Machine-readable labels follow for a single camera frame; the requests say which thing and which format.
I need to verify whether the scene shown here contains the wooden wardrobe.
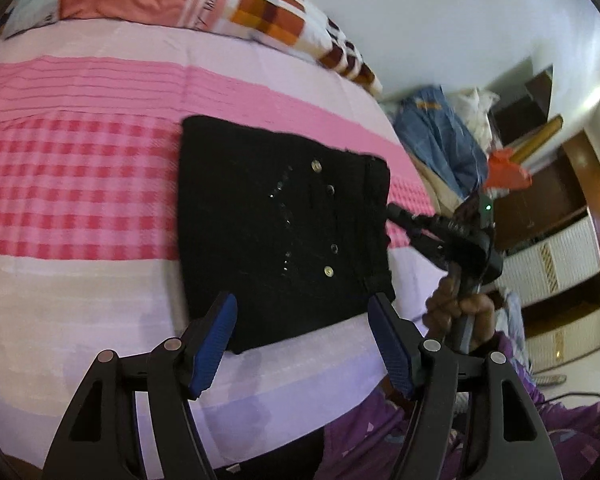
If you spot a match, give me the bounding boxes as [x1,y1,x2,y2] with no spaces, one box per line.
[490,55,600,361]

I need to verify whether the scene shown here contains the black pants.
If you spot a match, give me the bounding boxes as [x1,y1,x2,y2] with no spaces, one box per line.
[176,115,397,356]

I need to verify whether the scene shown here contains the white cloth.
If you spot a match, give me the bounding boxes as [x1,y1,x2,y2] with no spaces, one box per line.
[450,87,501,151]

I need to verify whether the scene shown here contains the person's right hand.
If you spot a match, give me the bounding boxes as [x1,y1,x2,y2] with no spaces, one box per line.
[422,274,496,356]

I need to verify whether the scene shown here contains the black cable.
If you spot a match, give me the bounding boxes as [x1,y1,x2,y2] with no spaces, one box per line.
[540,391,600,407]

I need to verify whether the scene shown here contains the golden roll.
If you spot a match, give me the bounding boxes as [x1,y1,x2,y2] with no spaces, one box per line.
[510,115,563,161]

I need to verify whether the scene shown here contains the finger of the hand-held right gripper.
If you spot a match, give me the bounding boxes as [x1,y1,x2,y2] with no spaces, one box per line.
[405,230,451,262]
[385,202,456,235]

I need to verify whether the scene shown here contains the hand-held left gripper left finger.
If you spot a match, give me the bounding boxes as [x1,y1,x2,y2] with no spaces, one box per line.
[40,291,238,480]

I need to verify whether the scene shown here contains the orange plaid pillow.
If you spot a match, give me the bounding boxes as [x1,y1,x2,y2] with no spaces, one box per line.
[177,0,383,96]

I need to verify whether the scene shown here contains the pink checked bed sheet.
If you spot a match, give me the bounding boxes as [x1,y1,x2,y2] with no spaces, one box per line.
[0,20,461,471]

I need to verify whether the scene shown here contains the purple printed garment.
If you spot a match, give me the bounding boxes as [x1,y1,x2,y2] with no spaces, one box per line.
[325,330,600,480]

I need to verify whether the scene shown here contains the blue denim garment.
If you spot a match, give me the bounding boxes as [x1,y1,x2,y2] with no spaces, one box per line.
[395,85,491,198]

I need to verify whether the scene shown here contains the tan cloth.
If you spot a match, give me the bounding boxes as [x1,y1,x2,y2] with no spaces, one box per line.
[412,157,463,213]

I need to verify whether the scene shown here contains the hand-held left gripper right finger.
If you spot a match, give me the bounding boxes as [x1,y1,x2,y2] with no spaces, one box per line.
[367,292,563,480]

